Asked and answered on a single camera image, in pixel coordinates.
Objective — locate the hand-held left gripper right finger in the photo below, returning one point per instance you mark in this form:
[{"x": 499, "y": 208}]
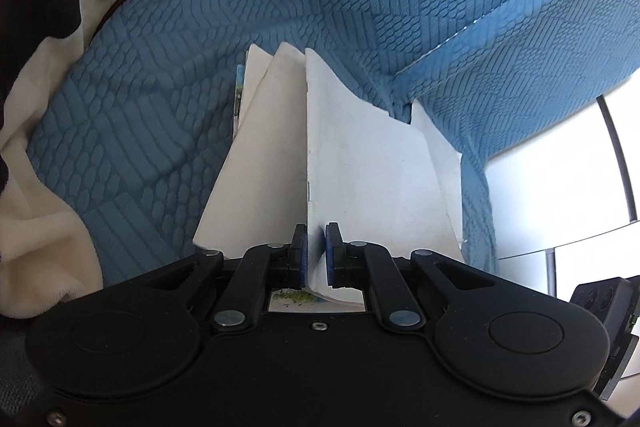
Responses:
[{"x": 333, "y": 257}]

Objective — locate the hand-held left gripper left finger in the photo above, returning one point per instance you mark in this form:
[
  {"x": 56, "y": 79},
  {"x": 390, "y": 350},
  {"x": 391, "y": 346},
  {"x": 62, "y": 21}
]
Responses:
[{"x": 299, "y": 257}]

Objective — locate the red black white striped blanket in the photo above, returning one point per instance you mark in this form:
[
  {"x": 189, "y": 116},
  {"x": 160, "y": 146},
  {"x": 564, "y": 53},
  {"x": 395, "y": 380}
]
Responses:
[{"x": 40, "y": 207}]

